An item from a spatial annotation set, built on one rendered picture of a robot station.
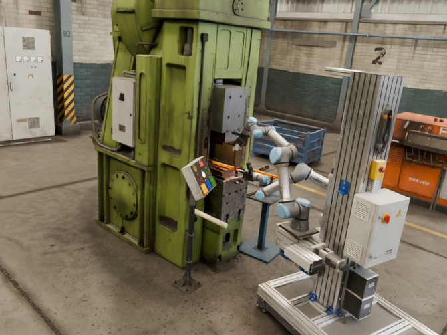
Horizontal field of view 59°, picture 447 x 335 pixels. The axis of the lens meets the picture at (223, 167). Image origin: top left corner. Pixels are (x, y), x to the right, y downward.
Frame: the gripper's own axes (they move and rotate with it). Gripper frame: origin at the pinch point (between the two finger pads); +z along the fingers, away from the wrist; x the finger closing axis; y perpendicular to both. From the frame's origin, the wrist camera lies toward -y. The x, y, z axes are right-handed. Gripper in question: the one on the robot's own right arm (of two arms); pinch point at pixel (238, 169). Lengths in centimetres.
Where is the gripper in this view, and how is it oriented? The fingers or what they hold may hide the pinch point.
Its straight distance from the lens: 372.1
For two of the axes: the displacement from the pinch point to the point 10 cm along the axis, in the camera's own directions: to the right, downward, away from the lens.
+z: -7.5, -2.4, 6.2
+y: -0.6, 9.5, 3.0
